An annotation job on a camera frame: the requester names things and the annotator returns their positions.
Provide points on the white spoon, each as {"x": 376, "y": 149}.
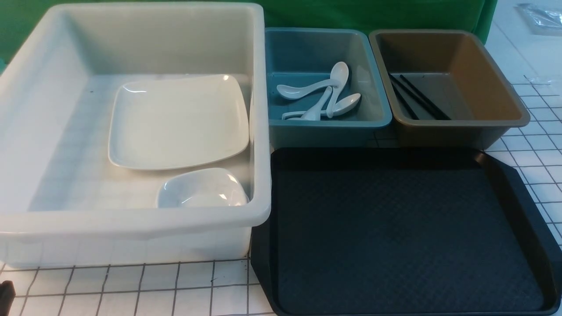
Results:
{"x": 341, "y": 107}
{"x": 339, "y": 73}
{"x": 294, "y": 93}
{"x": 314, "y": 113}

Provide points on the large white square plate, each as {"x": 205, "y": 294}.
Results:
{"x": 178, "y": 123}

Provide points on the black chopstick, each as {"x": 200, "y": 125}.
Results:
{"x": 401, "y": 83}
{"x": 424, "y": 101}
{"x": 398, "y": 92}

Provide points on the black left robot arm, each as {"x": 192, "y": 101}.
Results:
{"x": 7, "y": 295}

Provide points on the black serving tray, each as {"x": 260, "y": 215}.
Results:
{"x": 403, "y": 232}

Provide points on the blue plastic bin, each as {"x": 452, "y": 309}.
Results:
{"x": 300, "y": 57}

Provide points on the white spoon top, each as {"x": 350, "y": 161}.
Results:
{"x": 339, "y": 73}

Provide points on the black chopstick in bin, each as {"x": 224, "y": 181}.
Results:
{"x": 398, "y": 92}

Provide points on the large white plastic tub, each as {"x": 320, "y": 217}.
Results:
{"x": 63, "y": 203}

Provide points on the brown plastic bin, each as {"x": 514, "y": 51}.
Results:
{"x": 455, "y": 71}

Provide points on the clear plastic bag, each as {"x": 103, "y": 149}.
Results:
{"x": 541, "y": 20}

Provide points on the green cloth backdrop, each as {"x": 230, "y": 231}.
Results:
{"x": 19, "y": 17}

